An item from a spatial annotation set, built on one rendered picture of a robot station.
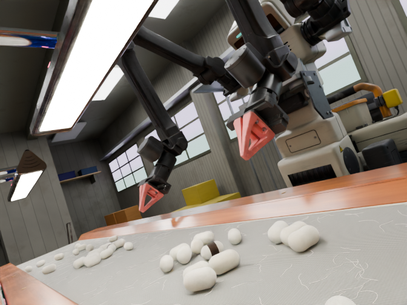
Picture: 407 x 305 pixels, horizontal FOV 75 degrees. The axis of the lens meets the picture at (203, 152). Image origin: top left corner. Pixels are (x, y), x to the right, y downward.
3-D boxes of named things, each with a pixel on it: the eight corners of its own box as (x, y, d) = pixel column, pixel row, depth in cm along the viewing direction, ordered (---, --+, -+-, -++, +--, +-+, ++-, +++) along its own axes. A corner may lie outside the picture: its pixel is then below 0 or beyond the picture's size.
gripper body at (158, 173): (152, 179, 76) (162, 159, 81) (137, 185, 84) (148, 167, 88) (169, 190, 79) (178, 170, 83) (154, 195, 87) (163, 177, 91)
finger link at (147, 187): (134, 204, 74) (149, 177, 79) (125, 207, 79) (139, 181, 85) (154, 216, 77) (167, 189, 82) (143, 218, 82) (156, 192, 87)
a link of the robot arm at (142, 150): (189, 141, 88) (175, 146, 95) (162, 119, 84) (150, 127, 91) (173, 170, 83) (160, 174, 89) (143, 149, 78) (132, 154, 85)
